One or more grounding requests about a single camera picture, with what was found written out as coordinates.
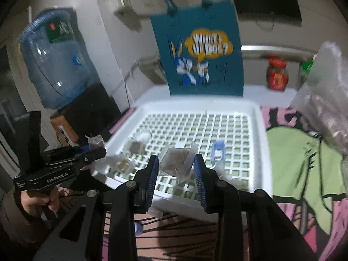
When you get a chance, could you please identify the person's left hand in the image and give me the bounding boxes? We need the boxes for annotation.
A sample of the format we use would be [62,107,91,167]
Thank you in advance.
[21,187,60,218]

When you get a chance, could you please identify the printed blanket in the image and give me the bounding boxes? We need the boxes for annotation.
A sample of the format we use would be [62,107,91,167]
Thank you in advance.
[102,105,348,261]

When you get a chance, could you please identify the black water dispenser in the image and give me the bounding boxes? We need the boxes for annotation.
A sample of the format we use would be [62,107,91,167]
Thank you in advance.
[58,83,121,142]

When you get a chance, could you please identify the teal cartoon tote bag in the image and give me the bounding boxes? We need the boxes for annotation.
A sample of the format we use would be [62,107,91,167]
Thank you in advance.
[150,0,244,97]

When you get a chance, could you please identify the green and white box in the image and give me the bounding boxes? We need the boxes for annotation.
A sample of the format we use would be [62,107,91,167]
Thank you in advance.
[299,56,317,87]

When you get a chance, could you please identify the red lid sauce jar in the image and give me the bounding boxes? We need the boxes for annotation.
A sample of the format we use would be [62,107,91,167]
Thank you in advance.
[266,57,289,91]

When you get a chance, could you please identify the clear plastic bag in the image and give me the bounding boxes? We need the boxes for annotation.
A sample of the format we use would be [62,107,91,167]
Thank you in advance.
[288,41,348,166]

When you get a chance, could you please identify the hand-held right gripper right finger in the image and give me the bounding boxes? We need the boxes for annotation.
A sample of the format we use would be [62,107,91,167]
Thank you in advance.
[194,154,318,261]

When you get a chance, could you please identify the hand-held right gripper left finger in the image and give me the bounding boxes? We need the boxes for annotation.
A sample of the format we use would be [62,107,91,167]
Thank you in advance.
[33,154,159,261]

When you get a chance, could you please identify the blue water bottle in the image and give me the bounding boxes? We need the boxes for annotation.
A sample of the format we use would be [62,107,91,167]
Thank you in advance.
[18,9,93,109]

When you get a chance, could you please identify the white wall box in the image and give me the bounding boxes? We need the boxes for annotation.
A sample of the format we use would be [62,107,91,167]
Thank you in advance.
[103,0,142,30]

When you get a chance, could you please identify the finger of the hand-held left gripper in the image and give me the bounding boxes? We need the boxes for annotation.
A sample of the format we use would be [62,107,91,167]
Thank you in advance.
[73,148,107,171]
[71,145,94,155]

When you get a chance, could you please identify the black wall television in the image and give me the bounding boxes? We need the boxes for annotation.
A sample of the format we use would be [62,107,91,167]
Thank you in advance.
[227,0,303,28]

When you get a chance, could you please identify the metal rail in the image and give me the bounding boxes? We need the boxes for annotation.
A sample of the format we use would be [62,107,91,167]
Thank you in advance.
[139,45,316,82]

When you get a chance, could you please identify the white perforated plastic tray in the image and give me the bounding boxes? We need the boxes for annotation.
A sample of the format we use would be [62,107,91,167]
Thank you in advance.
[91,100,273,218]

